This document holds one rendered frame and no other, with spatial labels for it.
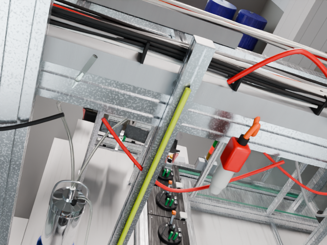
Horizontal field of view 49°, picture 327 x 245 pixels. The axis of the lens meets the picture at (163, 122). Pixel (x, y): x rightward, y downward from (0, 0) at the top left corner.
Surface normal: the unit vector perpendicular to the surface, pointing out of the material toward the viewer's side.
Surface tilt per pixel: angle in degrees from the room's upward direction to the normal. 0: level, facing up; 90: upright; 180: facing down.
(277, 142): 90
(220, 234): 0
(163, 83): 90
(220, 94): 90
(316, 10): 90
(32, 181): 0
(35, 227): 0
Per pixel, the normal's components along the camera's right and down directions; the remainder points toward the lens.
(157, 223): 0.33, -0.80
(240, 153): 0.07, 0.56
